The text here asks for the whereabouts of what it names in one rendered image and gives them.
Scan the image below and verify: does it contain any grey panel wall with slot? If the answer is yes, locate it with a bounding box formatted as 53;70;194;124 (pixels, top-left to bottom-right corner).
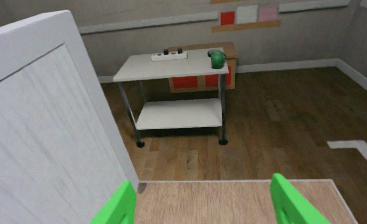
0;10;139;224

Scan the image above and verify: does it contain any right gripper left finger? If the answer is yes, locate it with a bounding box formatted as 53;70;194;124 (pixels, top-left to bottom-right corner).
89;181;136;224

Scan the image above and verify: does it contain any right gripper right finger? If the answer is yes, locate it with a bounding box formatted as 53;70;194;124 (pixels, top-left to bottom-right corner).
270;174;330;224

